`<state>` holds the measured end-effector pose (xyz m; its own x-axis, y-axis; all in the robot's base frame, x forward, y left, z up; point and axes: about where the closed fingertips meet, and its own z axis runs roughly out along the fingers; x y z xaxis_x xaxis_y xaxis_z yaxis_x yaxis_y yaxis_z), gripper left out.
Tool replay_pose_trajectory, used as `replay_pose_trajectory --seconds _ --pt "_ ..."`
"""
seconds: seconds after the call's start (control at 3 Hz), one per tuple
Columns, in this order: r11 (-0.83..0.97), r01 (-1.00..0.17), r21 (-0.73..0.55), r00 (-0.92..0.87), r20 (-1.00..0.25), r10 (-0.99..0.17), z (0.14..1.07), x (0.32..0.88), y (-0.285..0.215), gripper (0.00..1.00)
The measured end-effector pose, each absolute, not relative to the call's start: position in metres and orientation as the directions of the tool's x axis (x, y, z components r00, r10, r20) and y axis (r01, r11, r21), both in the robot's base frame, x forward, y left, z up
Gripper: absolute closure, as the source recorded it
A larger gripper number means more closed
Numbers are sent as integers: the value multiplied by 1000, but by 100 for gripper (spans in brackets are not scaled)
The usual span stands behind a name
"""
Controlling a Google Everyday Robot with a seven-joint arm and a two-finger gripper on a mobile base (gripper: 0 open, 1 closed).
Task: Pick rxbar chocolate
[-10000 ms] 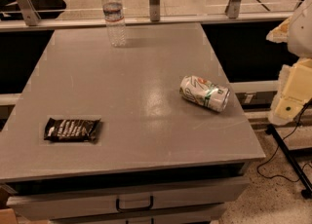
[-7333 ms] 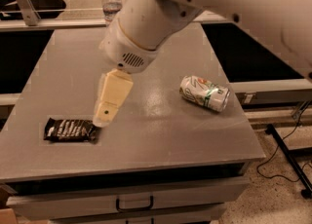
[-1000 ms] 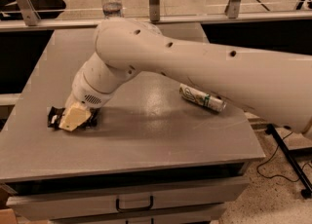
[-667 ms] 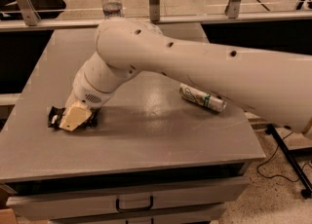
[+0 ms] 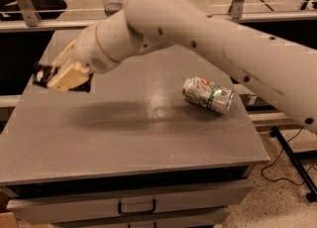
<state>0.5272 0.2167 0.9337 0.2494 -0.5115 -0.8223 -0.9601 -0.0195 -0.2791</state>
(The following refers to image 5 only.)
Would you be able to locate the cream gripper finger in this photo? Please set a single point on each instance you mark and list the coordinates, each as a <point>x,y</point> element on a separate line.
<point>69,75</point>
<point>64,55</point>

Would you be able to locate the dark chocolate rxbar wrapper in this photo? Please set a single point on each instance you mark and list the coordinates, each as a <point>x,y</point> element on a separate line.
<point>42,74</point>

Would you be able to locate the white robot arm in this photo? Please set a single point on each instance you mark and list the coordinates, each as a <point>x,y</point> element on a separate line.
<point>282,73</point>

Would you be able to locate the clear plastic water bottle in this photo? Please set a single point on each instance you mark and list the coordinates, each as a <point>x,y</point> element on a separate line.
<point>111,7</point>

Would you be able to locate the cardboard box corner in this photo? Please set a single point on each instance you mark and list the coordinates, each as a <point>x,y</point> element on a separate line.
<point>8,220</point>

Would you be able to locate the grey cabinet drawer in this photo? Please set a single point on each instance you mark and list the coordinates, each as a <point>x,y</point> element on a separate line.
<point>99,205</point>

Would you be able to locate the black floor stand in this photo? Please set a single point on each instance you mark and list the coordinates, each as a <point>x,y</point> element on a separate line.
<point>312,194</point>

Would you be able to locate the left metal rail bracket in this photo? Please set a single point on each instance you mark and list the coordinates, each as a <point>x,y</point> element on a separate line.
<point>28,12</point>

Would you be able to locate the black drawer handle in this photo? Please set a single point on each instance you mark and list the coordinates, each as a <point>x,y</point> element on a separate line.
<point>136,209</point>

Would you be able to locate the grey horizontal rail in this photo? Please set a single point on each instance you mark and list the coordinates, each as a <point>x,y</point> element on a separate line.
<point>56,25</point>

